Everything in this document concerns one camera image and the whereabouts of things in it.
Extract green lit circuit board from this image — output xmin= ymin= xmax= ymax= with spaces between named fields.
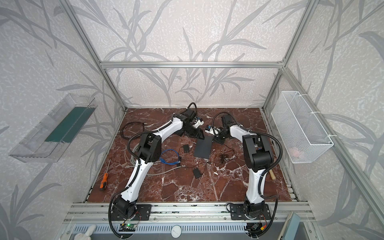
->
xmin=119 ymin=224 xmax=138 ymax=233

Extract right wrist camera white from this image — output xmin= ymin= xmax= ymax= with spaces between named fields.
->
xmin=205 ymin=125 xmax=220 ymax=137

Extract grey blue panel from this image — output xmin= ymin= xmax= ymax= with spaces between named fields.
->
xmin=277 ymin=212 xmax=301 ymax=240

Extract white wire mesh basket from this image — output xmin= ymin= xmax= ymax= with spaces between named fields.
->
xmin=272 ymin=91 xmax=334 ymax=164

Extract wooden handled tool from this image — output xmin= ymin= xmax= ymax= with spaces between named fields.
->
xmin=269 ymin=170 xmax=277 ymax=181

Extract pink object in basket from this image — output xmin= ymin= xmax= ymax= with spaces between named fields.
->
xmin=289 ymin=147 xmax=304 ymax=159

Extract blue ethernet cable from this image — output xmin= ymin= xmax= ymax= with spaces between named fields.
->
xmin=158 ymin=148 xmax=182 ymax=166

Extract orange handled screwdriver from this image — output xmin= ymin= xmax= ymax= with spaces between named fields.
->
xmin=99 ymin=161 xmax=111 ymax=191

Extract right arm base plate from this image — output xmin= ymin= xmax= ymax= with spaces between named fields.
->
xmin=226 ymin=202 xmax=272 ymax=221

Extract black coiled cable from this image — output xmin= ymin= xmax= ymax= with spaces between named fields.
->
xmin=119 ymin=121 xmax=145 ymax=141

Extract white plush toy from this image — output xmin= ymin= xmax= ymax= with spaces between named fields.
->
xmin=74 ymin=225 xmax=97 ymax=240

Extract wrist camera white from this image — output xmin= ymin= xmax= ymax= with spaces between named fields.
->
xmin=193 ymin=119 xmax=204 ymax=129
xmin=205 ymin=125 xmax=220 ymax=137

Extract small black power adapter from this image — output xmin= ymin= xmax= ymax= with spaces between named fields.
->
xmin=182 ymin=145 xmax=190 ymax=153

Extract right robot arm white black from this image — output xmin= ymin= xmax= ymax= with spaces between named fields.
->
xmin=212 ymin=112 xmax=284 ymax=239

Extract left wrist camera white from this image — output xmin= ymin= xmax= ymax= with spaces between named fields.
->
xmin=193 ymin=119 xmax=204 ymax=129

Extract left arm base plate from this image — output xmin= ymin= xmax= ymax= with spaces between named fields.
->
xmin=110 ymin=204 xmax=152 ymax=222

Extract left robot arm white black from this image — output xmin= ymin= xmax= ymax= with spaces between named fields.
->
xmin=108 ymin=108 xmax=205 ymax=240

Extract round white gauge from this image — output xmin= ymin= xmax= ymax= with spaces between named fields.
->
xmin=171 ymin=225 xmax=182 ymax=239

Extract clear plastic wall bin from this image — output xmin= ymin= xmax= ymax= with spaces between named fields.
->
xmin=9 ymin=94 xmax=98 ymax=163

